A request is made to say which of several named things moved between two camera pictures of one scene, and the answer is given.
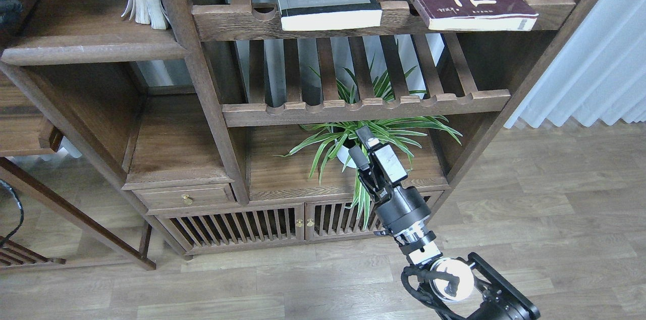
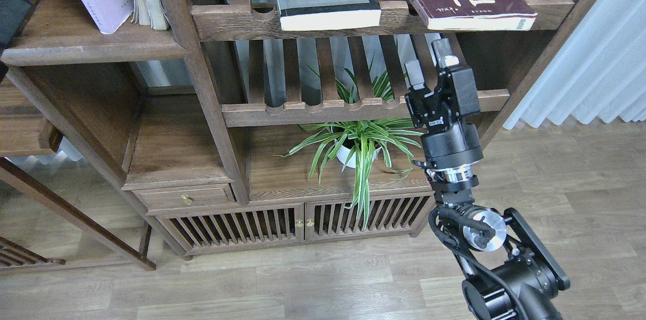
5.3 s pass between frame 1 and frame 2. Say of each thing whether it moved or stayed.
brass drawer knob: stayed
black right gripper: moved
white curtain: stayed
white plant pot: stayed
